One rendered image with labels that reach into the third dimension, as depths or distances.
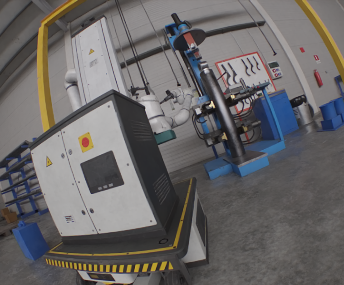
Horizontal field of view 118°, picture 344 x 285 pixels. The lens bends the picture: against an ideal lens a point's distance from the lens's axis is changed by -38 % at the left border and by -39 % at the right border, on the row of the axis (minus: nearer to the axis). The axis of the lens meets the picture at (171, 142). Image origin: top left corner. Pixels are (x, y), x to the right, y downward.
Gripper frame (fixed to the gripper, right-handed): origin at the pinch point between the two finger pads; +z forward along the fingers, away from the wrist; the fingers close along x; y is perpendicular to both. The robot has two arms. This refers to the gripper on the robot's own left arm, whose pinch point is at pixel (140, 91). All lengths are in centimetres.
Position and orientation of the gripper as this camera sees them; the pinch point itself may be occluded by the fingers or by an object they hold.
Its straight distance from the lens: 191.1
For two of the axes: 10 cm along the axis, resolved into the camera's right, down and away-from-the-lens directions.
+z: 7.3, -2.5, 6.3
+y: -3.5, -9.4, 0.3
